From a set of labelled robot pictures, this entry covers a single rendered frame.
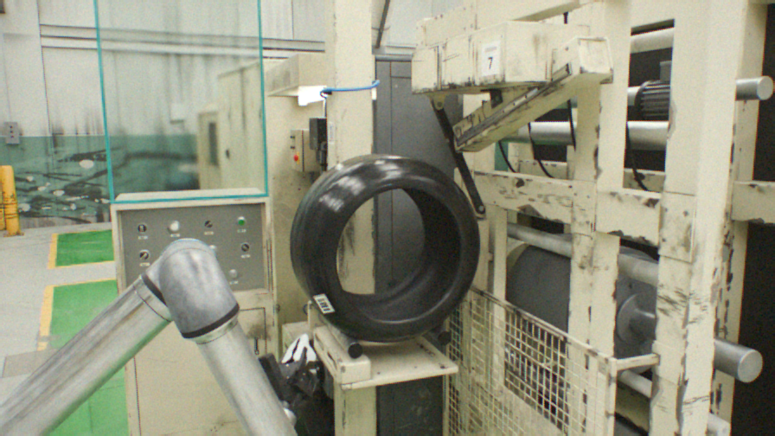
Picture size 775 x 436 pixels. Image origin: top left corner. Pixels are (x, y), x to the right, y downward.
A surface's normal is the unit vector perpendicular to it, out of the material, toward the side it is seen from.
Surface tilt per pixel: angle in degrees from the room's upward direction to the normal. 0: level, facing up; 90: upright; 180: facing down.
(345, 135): 90
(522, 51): 90
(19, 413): 68
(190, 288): 59
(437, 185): 80
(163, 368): 90
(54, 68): 90
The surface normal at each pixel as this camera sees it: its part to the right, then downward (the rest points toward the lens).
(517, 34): 0.34, 0.15
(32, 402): 0.10, -0.15
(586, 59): 0.32, -0.17
